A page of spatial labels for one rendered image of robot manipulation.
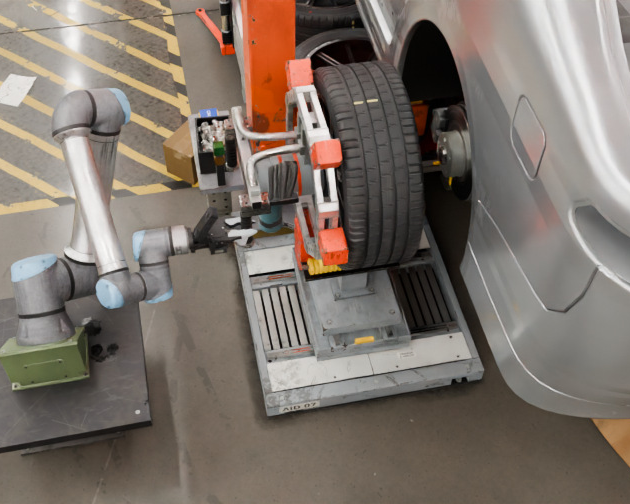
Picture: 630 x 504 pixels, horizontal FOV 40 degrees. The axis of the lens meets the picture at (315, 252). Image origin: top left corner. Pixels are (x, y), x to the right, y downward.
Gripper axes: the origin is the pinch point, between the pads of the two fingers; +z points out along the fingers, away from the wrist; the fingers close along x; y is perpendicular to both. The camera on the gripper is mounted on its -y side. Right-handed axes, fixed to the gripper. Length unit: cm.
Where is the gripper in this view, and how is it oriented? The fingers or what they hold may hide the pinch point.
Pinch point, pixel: (252, 225)
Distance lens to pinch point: 267.0
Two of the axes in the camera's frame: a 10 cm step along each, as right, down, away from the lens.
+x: 2.0, 7.7, -6.1
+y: -0.2, 6.2, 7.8
